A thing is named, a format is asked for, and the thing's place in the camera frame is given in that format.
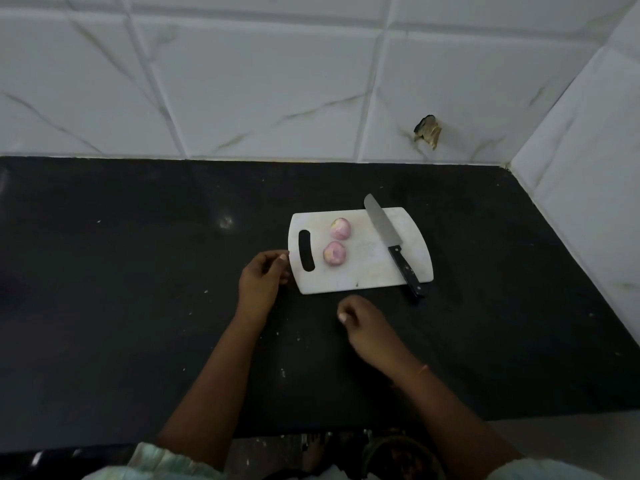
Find white plastic cutting board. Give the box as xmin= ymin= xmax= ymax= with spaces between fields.
xmin=287 ymin=207 xmax=435 ymax=295

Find black-handled kitchen knife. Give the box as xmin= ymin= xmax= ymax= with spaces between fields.
xmin=363 ymin=193 xmax=427 ymax=299

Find person's left foot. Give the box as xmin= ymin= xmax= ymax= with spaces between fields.
xmin=299 ymin=432 xmax=331 ymax=473

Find person's left forearm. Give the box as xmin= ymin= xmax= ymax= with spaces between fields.
xmin=157 ymin=318 xmax=262 ymax=471

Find person's right hand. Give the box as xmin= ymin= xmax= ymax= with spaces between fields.
xmin=337 ymin=294 xmax=425 ymax=381

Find broken tile hole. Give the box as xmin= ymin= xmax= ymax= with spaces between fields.
xmin=413 ymin=114 xmax=443 ymax=151

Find person's right forearm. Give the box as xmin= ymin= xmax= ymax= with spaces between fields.
xmin=389 ymin=368 xmax=524 ymax=480

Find green plastic waste bowl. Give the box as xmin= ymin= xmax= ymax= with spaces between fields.
xmin=361 ymin=433 xmax=447 ymax=480

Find person's left hand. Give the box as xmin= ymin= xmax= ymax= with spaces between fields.
xmin=237 ymin=249 xmax=291 ymax=326

